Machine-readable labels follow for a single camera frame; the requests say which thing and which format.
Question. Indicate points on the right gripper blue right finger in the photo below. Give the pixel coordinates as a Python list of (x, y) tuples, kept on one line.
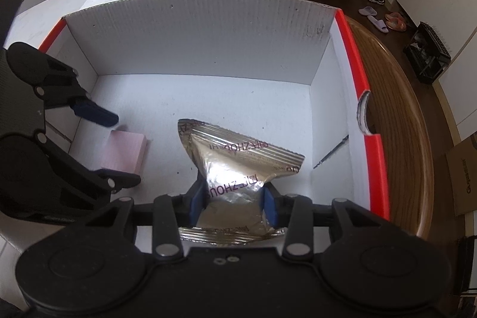
[(295, 214)]

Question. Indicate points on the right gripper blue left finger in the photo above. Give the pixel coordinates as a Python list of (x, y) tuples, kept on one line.
[(170, 213)]

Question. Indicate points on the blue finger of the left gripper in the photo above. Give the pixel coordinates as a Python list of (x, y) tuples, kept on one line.
[(90, 111), (118, 180)]

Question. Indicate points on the pink sticky note pad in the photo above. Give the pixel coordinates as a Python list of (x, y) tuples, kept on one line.
[(124, 151)]

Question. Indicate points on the gold foil snack packet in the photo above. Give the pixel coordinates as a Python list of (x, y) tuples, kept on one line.
[(236, 169)]

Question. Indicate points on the red cardboard box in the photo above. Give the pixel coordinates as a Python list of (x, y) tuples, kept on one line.
[(286, 72)]

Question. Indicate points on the cardboard box on floor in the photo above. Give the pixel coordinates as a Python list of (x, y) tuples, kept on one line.
[(462, 163)]

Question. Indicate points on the black shoe rack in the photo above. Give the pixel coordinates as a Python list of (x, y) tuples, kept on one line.
[(427, 54)]

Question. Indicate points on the purple slippers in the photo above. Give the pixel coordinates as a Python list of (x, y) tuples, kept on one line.
[(371, 14)]

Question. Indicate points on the white tall cabinet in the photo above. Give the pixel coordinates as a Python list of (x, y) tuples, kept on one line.
[(455, 22)]

